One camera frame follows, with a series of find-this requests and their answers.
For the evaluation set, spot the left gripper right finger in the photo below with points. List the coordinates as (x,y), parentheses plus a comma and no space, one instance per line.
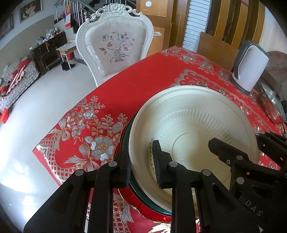
(199,194)

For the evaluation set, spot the round wooden tabletop leaning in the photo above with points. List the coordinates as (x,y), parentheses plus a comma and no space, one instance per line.
(275,71)

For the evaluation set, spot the red floral tablecloth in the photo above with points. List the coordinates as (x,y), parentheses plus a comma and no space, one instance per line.
(97,128)

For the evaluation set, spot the dark wooden sideboard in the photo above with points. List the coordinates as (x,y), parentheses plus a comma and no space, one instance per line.
(46,54)

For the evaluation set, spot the white ornate floral chair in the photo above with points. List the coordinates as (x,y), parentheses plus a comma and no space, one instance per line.
(112,39)

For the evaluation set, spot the steel pot with lid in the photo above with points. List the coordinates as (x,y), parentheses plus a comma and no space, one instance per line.
(271,105)

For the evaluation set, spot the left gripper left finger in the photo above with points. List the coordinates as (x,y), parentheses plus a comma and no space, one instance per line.
(84,202)

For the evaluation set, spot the red glass flower plate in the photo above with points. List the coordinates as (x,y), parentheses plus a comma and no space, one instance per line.
(148,213)

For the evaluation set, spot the patterned sofa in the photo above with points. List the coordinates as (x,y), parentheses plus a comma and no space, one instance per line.
(16,78)

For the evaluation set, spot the wooden cabinet door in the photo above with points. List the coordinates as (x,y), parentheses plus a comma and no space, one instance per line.
(169,19)

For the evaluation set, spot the framed wall painting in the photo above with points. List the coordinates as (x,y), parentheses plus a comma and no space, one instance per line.
(29,9)

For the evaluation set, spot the cream plastic ribbed bowl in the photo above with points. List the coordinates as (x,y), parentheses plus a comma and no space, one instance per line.
(184,119)

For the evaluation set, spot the white electric kettle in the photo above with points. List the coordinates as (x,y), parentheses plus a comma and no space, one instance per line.
(248,66)

